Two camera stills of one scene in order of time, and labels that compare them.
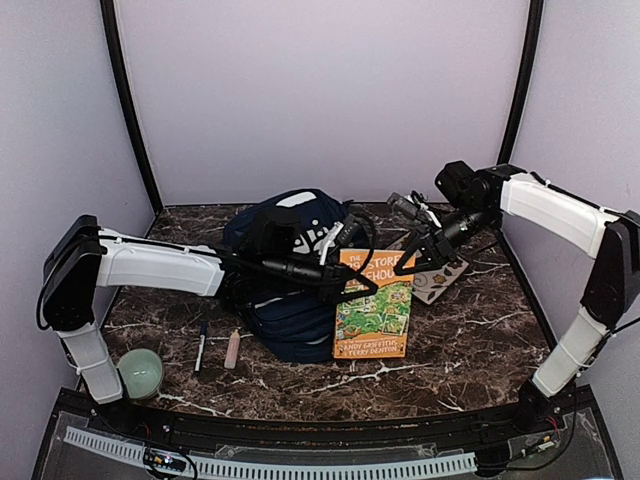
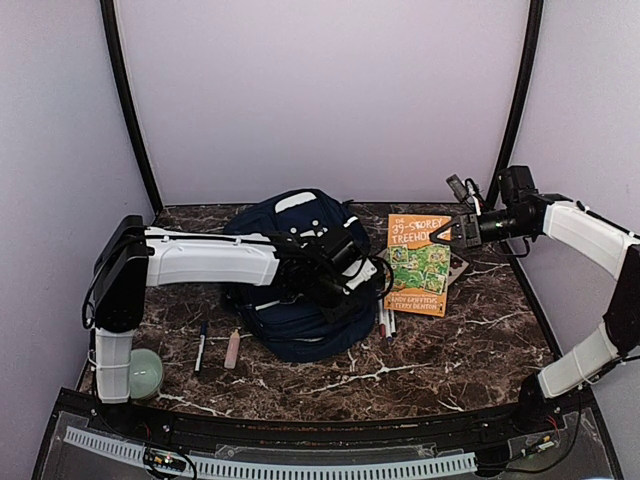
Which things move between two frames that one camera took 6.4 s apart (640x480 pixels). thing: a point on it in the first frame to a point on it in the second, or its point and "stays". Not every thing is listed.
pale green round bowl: (141, 371) stays
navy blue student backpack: (283, 251) stays
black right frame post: (531, 48) stays
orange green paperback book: (375, 323) to (419, 264)
